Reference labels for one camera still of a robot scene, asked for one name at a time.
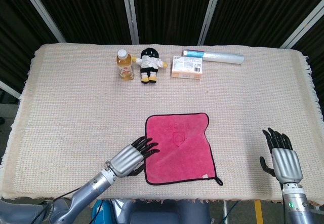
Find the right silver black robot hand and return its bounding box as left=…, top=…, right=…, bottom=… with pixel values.
left=259, top=127, right=304, bottom=184

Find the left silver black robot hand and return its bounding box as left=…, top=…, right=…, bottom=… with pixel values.
left=108, top=135, right=160, bottom=178

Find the pink cloth with black trim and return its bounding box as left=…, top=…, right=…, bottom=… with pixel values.
left=144, top=112, right=224, bottom=186

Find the blue plastic base cover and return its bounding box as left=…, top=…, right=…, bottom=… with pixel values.
left=91, top=200, right=114, bottom=224

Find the grey robot torso base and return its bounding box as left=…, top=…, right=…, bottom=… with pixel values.
left=111, top=199, right=211, bottom=224

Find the beige woven tablecloth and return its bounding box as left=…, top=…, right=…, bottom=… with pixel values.
left=0, top=43, right=319, bottom=206

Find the yellow tea bottle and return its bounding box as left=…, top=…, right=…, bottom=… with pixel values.
left=116, top=49, right=135, bottom=82

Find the black white plush doll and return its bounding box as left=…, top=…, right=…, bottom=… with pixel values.
left=133, top=47, right=169, bottom=85

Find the orange tissue pack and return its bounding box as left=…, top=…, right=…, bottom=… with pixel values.
left=171, top=55, right=204, bottom=80

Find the clear plastic wrap roll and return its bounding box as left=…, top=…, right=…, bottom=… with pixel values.
left=182, top=50, right=245, bottom=65

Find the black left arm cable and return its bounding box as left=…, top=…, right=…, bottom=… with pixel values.
left=37, top=187, right=82, bottom=221

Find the white partition frame post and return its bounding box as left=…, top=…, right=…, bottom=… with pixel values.
left=0, top=80, right=21, bottom=99
left=197, top=0, right=225, bottom=46
left=16, top=0, right=66, bottom=43
left=120, top=0, right=140, bottom=45
left=279, top=12, right=324, bottom=49

